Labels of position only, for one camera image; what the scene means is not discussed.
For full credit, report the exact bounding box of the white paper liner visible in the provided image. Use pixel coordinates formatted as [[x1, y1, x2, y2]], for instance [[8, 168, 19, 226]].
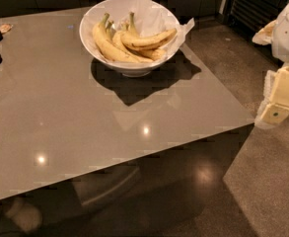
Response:
[[84, 0, 196, 64]]

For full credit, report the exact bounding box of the white ceramic bowl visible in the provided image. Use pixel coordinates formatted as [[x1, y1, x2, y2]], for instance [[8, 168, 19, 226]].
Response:
[[79, 0, 181, 78]]

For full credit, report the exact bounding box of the middle yellow banana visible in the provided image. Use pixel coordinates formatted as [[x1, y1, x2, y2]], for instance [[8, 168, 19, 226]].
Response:
[[112, 31, 152, 63]]

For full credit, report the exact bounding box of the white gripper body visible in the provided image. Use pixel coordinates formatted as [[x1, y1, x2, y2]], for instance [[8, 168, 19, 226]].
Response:
[[263, 63, 289, 98]]

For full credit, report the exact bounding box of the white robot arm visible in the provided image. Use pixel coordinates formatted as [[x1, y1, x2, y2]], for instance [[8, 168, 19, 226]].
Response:
[[253, 3, 289, 129]]

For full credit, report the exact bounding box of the large left yellow banana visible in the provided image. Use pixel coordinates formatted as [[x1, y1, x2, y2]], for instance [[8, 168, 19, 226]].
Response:
[[92, 13, 138, 63]]

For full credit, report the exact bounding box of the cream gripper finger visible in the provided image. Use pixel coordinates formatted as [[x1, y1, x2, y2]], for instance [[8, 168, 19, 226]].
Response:
[[254, 64, 289, 129]]

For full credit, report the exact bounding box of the spotted yellow banana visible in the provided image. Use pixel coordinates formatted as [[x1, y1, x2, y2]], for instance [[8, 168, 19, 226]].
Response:
[[121, 28, 177, 50]]

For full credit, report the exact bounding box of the dark cabinet with grille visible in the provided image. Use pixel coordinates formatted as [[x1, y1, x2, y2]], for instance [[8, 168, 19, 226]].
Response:
[[218, 0, 289, 32]]

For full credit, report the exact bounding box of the lower right yellow banana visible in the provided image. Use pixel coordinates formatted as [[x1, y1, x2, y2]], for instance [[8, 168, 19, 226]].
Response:
[[138, 48, 166, 61]]

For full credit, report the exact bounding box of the small crumpled wrapper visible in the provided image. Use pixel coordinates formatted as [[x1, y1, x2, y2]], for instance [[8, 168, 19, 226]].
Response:
[[0, 24, 13, 34]]

